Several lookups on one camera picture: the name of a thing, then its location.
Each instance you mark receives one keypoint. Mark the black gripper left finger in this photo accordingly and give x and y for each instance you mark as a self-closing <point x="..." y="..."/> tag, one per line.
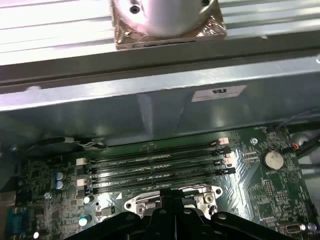
<point x="105" y="227"/>

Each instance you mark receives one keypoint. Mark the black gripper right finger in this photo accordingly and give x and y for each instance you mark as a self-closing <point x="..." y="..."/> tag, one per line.
<point x="240" y="227"/>

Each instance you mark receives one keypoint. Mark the silver CPU green edge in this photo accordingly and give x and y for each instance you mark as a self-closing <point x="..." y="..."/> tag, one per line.
<point x="152" y="207"/>

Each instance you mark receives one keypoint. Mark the CPU socket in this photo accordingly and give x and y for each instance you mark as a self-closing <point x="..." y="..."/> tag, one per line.
<point x="131" y="200"/>

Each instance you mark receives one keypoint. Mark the small blue silver capacitor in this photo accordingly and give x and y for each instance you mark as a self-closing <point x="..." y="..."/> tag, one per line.
<point x="60" y="175"/>
<point x="83" y="221"/>
<point x="59" y="185"/>

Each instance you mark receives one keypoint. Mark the green motherboard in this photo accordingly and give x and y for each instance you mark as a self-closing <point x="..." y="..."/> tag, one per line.
<point x="275" y="195"/>

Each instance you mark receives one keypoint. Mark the internal USB port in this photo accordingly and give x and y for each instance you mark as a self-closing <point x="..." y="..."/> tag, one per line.
<point x="291" y="228"/>

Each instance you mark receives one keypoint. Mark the metal socket cover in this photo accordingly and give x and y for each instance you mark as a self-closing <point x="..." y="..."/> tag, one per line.
<point x="147" y="197"/>

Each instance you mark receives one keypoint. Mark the black RAM slot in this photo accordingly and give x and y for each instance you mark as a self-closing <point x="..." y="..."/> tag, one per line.
<point x="150" y="172"/>
<point x="150" y="161"/>
<point x="150" y="182"/>
<point x="150" y="152"/>

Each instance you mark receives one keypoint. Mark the silver coin battery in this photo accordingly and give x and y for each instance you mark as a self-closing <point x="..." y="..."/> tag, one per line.
<point x="273" y="160"/>

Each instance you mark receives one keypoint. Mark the blue rear port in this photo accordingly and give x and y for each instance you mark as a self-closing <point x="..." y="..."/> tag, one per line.
<point x="16" y="222"/>

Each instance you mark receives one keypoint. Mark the open black PC case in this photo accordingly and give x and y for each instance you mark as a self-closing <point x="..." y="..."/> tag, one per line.
<point x="100" y="112"/>

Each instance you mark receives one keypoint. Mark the white case label sticker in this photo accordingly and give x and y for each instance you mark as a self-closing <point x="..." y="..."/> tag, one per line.
<point x="217" y="93"/>

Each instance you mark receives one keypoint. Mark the square brown base plate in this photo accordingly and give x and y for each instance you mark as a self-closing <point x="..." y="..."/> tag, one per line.
<point x="215" y="27"/>

